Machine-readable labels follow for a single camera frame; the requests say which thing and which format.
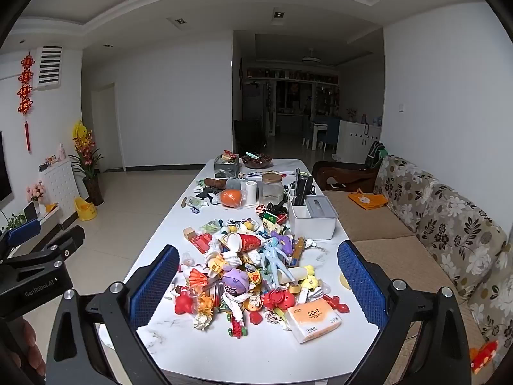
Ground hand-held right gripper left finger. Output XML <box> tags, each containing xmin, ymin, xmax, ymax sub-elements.
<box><xmin>46</xmin><ymin>244</ymin><xmax>181</xmax><ymax>385</ymax></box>

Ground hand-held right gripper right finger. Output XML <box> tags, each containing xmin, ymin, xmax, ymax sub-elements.
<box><xmin>337</xmin><ymin>241</ymin><xmax>477</xmax><ymax>385</ymax></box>

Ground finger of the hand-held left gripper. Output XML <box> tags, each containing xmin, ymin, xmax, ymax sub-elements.
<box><xmin>0</xmin><ymin>220</ymin><xmax>43</xmax><ymax>257</ymax></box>
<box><xmin>38</xmin><ymin>225</ymin><xmax>86</xmax><ymax>267</ymax></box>

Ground person's left hand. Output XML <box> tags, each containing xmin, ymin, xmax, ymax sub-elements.
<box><xmin>11</xmin><ymin>319</ymin><xmax>43</xmax><ymax>374</ymax></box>

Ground green potted plant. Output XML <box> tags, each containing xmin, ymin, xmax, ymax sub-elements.
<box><xmin>0</xmin><ymin>212</ymin><xmax>27</xmax><ymax>234</ymax></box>

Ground white television stand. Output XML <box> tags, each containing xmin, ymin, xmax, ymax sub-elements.
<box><xmin>0</xmin><ymin>204</ymin><xmax>62</xmax><ymax>235</ymax></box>

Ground red toy figure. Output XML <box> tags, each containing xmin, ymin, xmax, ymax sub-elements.
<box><xmin>322</xmin><ymin>294</ymin><xmax>350</xmax><ymax>314</ymax></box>

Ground yellow child potty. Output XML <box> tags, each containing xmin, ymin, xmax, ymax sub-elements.
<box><xmin>75</xmin><ymin>196</ymin><xmax>98</xmax><ymax>222</ymax></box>

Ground red plastic animal toy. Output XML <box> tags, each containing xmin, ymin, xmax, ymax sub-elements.
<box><xmin>174</xmin><ymin>290</ymin><xmax>193</xmax><ymax>316</ymax></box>

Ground pink flower bouquet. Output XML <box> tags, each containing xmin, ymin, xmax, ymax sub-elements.
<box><xmin>26</xmin><ymin>180</ymin><xmax>46</xmax><ymax>203</ymax></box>

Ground yellow duck toy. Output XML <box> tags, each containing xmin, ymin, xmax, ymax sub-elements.
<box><xmin>302</xmin><ymin>265</ymin><xmax>322</xmax><ymax>290</ymax></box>

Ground white radiator cover cabinet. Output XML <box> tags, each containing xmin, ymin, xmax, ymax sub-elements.
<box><xmin>39</xmin><ymin>156</ymin><xmax>86</xmax><ymax>214</ymax></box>

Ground orange tissue pack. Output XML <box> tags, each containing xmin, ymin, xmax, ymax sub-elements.
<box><xmin>285</xmin><ymin>298</ymin><xmax>344</xmax><ymax>344</ymax></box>

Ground white crumpled paper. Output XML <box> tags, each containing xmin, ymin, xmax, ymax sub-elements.
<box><xmin>193</xmin><ymin>312</ymin><xmax>215</xmax><ymax>332</ymax></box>

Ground red card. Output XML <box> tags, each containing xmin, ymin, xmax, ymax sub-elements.
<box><xmin>190</xmin><ymin>233</ymin><xmax>213</xmax><ymax>254</ymax></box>

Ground black television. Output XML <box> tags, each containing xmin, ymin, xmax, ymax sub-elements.
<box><xmin>0</xmin><ymin>130</ymin><xmax>15</xmax><ymax>206</ymax></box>

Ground white paper cup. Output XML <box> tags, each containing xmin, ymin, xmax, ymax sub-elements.
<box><xmin>276</xmin><ymin>266</ymin><xmax>309</xmax><ymax>286</ymax></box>

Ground purple plush toy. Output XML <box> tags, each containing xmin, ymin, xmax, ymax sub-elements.
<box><xmin>221</xmin><ymin>266</ymin><xmax>251</xmax><ymax>296</ymax></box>

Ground white storage box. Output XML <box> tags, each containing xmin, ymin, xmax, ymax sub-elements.
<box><xmin>287</xmin><ymin>194</ymin><xmax>338</xmax><ymax>241</ymax></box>

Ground orange cloth bag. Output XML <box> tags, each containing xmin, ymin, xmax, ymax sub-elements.
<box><xmin>347</xmin><ymin>191</ymin><xmax>389</xmax><ymax>211</ymax></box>

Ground red round plastic toy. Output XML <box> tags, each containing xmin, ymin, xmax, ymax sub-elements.
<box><xmin>262</xmin><ymin>288</ymin><xmax>298</xmax><ymax>312</ymax></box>

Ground orchid plant in vase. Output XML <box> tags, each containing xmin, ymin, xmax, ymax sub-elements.
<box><xmin>68</xmin><ymin>119</ymin><xmax>105</xmax><ymax>206</ymax></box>

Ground purple dinosaur toy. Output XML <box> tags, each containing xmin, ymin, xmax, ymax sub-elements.
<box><xmin>270</xmin><ymin>230</ymin><xmax>299</xmax><ymax>256</ymax></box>

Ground pile of small toys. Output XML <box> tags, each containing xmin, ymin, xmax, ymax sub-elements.
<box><xmin>166</xmin><ymin>216</ymin><xmax>352</xmax><ymax>344</ymax></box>

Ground blue doll figure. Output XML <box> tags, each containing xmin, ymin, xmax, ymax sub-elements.
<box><xmin>260</xmin><ymin>237</ymin><xmax>298</xmax><ymax>286</ymax></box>

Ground green red toy car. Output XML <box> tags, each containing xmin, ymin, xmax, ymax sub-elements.
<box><xmin>227</xmin><ymin>314</ymin><xmax>248</xmax><ymax>338</ymax></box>

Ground floral sofa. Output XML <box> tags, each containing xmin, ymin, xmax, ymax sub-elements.
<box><xmin>321</xmin><ymin>154</ymin><xmax>513</xmax><ymax>385</ymax></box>

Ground red paper cup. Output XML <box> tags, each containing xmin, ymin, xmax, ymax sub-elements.
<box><xmin>226</xmin><ymin>232</ymin><xmax>265</xmax><ymax>253</ymax></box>

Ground brown wooden chair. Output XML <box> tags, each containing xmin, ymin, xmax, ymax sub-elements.
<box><xmin>312</xmin><ymin>160</ymin><xmax>380</xmax><ymax>192</ymax></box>

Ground black remote controls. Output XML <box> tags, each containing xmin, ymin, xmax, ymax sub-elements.
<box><xmin>294</xmin><ymin>167</ymin><xmax>317</xmax><ymax>206</ymax></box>

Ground orange ball in bag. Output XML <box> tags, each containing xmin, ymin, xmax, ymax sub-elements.
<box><xmin>219</xmin><ymin>188</ymin><xmax>245</xmax><ymax>210</ymax></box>

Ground glass jar with lid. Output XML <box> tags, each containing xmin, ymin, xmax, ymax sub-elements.
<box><xmin>259</xmin><ymin>172</ymin><xmax>285</xmax><ymax>206</ymax></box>

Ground green black backpack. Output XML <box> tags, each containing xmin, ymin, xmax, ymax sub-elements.
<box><xmin>366</xmin><ymin>141</ymin><xmax>386</xmax><ymax>167</ymax></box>

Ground grey snack box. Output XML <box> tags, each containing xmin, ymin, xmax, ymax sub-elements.
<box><xmin>214</xmin><ymin>150</ymin><xmax>241</xmax><ymax>177</ymax></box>

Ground red plush toy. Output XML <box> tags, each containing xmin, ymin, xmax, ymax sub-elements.
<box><xmin>469</xmin><ymin>340</ymin><xmax>500</xmax><ymax>374</ymax></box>

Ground white sideboard cabinet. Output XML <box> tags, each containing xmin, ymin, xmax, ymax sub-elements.
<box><xmin>337</xmin><ymin>118</ymin><xmax>381</xmax><ymax>163</ymax></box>

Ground dining table with chairs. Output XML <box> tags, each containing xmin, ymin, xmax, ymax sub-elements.
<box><xmin>302</xmin><ymin>115</ymin><xmax>341</xmax><ymax>152</ymax></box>

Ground dark bowl of dates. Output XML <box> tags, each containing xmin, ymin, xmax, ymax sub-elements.
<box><xmin>241</xmin><ymin>152</ymin><xmax>274</xmax><ymax>169</ymax></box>

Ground red knot wall hanging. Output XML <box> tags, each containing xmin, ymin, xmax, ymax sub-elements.
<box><xmin>17</xmin><ymin>51</ymin><xmax>35</xmax><ymax>153</ymax></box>

